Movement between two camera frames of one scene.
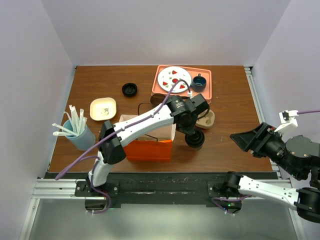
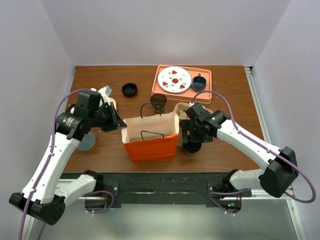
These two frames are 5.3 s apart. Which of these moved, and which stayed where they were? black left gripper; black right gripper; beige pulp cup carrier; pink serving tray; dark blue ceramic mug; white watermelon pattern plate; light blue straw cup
Moved: black right gripper; beige pulp cup carrier; black left gripper
Stayed: dark blue ceramic mug; pink serving tray; white watermelon pattern plate; light blue straw cup
